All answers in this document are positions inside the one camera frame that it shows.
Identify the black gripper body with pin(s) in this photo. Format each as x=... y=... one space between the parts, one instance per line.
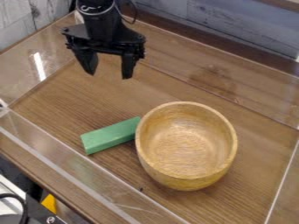
x=103 y=34

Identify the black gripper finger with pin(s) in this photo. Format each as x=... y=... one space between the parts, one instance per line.
x=88 y=59
x=128 y=63

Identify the green rectangular block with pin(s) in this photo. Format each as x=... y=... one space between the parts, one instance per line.
x=109 y=136

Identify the brown wooden bowl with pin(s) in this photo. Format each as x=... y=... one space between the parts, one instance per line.
x=185 y=144

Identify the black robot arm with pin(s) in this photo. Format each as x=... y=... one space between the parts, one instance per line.
x=101 y=4

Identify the yellow black device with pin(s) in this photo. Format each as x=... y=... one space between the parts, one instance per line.
x=41 y=210

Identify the clear acrylic corner bracket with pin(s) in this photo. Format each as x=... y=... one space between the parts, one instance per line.
x=79 y=18

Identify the clear acrylic enclosure walls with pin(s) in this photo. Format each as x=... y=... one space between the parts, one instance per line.
x=55 y=102

